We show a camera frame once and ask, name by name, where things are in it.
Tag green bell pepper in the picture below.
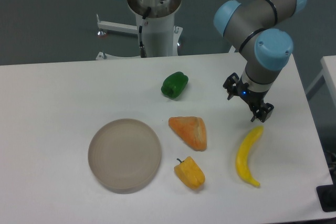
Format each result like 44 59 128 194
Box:
161 71 188 99

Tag orange pumpkin wedge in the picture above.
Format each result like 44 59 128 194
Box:
169 116 207 151

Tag black device at table edge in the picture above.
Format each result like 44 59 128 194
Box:
316 150 336 212

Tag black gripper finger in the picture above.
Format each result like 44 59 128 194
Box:
250 102 274 123
223 73 240 100

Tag white side table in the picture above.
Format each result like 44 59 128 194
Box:
305 55 336 104

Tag black cable on pedestal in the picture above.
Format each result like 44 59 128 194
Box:
138 6 152 58

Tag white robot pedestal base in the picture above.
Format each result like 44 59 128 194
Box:
97 0 183 58

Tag yellow bell pepper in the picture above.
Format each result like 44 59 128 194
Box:
174 156 205 190

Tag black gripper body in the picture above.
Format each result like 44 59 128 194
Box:
235 73 269 111

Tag yellow banana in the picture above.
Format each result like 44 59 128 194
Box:
235 126 264 188

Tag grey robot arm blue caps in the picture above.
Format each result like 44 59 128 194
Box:
127 0 307 122

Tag grey round plate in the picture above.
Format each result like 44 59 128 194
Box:
88 119 162 194

